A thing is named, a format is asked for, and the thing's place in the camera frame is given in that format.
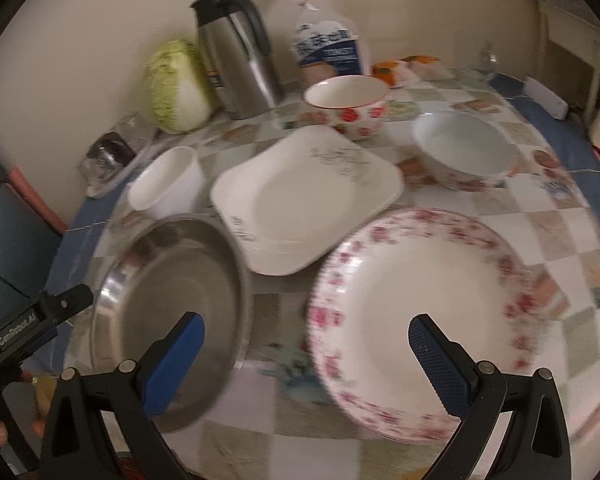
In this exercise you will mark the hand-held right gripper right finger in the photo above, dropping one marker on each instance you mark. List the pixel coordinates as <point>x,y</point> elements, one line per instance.
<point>440,365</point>

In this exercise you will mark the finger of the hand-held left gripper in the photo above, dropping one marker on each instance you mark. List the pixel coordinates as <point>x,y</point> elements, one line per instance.
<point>67,300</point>

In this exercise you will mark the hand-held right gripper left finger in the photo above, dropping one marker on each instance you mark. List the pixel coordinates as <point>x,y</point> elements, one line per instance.
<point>175,360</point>

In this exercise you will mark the pink floral round plate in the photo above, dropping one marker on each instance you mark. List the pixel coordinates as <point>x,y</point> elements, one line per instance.
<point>420,310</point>

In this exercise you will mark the plain white bowl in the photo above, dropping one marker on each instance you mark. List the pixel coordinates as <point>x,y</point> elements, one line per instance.
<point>162,185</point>

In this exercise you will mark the red-rimmed strawberry print bowl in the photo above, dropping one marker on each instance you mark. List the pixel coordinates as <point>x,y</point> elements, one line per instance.
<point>345,95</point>

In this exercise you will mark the dark blue chair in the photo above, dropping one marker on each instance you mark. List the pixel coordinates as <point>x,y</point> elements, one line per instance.
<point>15,240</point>

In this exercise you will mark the clear glass container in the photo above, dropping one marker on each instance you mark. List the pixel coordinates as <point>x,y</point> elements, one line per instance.
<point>110,155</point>

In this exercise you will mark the checkered printed tablecloth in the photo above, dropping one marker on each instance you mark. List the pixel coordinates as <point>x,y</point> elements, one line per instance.
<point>505,220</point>

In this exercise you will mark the white square plate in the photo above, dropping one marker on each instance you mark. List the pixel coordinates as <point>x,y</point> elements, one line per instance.
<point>305,200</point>

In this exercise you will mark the white bowl with patterned outside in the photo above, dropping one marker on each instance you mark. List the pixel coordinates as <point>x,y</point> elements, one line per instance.
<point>460,145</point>

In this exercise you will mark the napa cabbage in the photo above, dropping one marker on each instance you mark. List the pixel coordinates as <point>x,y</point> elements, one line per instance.
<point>175,90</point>

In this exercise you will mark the white plastic device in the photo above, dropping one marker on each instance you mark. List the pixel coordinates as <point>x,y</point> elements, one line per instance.
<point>545,97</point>

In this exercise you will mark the stainless steel thermos jug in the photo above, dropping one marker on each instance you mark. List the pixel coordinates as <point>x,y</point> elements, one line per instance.
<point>245,70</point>

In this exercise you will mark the orange snack packet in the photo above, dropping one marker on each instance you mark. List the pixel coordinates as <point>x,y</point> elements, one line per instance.
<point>387,72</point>
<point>427,66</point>

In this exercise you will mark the clear glass mug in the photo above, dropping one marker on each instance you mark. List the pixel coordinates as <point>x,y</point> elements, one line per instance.
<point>482,60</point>

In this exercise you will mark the blue and white bread bag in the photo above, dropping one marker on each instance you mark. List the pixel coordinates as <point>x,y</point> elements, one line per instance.
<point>330,45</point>

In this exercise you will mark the white wooden furniture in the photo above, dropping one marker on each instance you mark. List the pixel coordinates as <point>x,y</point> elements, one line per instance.
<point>570,30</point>

